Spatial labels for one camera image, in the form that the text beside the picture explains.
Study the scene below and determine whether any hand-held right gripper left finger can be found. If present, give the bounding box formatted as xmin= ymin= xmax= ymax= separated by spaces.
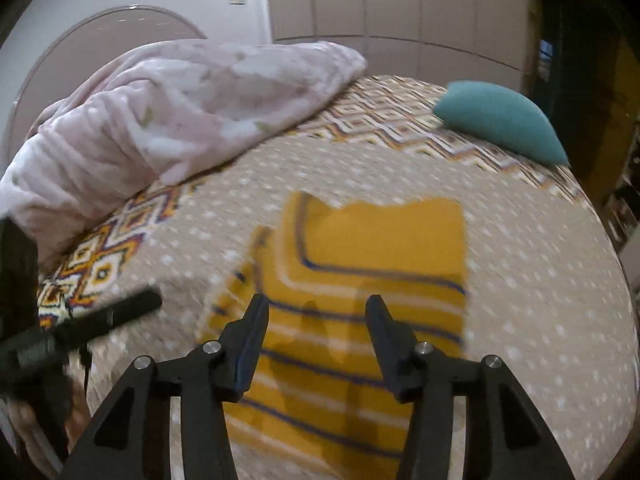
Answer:
xmin=60 ymin=294 xmax=270 ymax=480

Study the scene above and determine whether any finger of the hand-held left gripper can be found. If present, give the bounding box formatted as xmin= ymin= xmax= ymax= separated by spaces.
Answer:
xmin=0 ymin=287 xmax=163 ymax=378

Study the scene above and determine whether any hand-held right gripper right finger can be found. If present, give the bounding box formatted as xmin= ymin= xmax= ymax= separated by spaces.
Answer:
xmin=365 ymin=295 xmax=576 ymax=480

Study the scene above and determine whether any yellow striped shirt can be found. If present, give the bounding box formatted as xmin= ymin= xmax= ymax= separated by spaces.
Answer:
xmin=200 ymin=191 xmax=471 ymax=478

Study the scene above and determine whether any beige dotted quilt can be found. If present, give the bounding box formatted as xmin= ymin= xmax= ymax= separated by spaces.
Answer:
xmin=37 ymin=137 xmax=640 ymax=480

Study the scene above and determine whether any pink floral duvet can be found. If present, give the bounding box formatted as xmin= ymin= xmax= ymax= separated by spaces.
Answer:
xmin=0 ymin=39 xmax=368 ymax=271

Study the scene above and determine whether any geometric patterned bed sheet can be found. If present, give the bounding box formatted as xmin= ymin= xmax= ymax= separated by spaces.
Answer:
xmin=37 ymin=75 xmax=586 ymax=331

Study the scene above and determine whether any teal pillow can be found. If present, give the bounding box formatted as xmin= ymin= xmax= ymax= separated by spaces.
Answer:
xmin=432 ymin=80 xmax=571 ymax=166

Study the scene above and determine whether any arched headboard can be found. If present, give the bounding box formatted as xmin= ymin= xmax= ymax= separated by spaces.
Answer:
xmin=0 ymin=6 xmax=208 ymax=161

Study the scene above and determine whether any white shelf unit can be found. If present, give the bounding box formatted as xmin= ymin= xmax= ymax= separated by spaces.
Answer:
xmin=600 ymin=125 xmax=640 ymax=261

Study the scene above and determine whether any white wardrobe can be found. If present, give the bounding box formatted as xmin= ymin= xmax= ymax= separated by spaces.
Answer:
xmin=265 ymin=0 xmax=541 ymax=96

